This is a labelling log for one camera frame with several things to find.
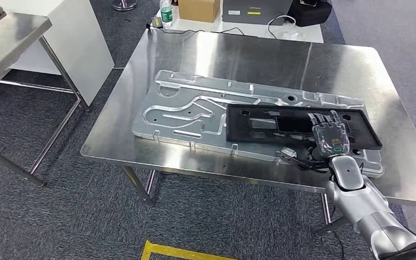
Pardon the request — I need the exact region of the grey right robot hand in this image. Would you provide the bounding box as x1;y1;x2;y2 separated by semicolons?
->
307;110;351;161

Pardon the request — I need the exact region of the black plastic plate frame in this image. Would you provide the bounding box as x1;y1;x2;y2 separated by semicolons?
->
226;103;384;152

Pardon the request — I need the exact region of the stainless steel workbench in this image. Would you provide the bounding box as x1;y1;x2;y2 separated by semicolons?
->
80;28;416;238

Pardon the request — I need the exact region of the black bag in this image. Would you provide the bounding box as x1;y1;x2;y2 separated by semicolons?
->
286;0;333;28

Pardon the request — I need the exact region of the white table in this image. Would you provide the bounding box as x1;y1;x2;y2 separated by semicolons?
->
153;10;324;44

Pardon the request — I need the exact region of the grey equipment case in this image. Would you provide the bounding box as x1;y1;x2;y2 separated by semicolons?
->
222;0;295;26

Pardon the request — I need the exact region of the stamped sheet metal panel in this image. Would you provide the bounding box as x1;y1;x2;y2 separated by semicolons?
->
131;69;385;179

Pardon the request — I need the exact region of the brown cardboard box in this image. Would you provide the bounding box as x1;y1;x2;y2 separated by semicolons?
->
178;0;222;24

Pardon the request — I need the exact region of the green label water bottle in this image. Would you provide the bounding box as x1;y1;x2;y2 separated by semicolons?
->
159;0;174;29

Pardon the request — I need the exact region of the chrome stanchion base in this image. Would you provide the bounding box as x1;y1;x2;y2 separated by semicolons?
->
112;0;138;12

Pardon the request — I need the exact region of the steel side table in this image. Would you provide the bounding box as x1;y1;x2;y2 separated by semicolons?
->
0;3;91;188

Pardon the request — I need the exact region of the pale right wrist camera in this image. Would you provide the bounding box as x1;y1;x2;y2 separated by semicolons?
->
281;147;298;160

